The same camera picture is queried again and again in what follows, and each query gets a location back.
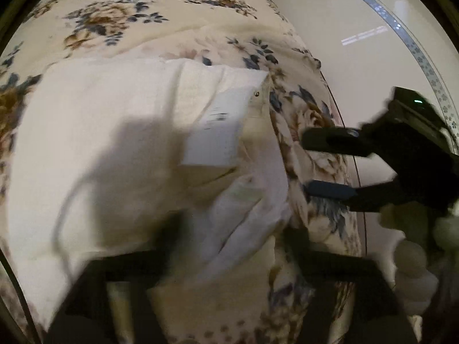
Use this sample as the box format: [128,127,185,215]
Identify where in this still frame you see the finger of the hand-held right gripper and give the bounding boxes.
[302,126,375,157]
[305,179,398,213]

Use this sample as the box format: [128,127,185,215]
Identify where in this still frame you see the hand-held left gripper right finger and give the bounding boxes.
[281,227,418,344]

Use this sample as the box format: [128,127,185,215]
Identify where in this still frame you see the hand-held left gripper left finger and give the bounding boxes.
[46,211,185,344]

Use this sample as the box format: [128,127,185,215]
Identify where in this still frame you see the white pants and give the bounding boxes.
[7,56,292,330]

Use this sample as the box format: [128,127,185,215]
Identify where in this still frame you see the person's right hand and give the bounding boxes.
[380,201,440,316]

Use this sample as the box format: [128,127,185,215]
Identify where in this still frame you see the white paper tag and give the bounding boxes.
[180,71,270,168]

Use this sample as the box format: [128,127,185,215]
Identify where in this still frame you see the white headboard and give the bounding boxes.
[244,0,459,259]

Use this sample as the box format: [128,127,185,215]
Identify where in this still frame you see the floral bedsheet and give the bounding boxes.
[0,0,366,344]

